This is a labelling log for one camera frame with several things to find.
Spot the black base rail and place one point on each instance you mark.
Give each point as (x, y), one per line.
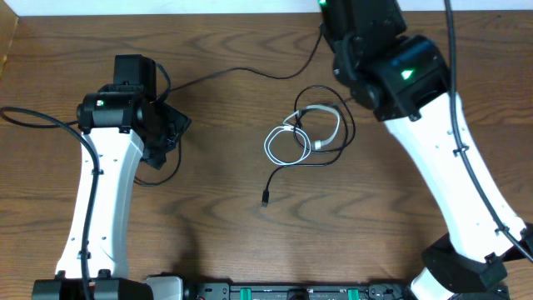
(227, 291)

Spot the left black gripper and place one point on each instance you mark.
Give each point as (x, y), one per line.
(158, 154)

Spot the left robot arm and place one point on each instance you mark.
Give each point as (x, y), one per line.
(121, 125)

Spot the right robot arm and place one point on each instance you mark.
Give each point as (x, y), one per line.
(411, 88)

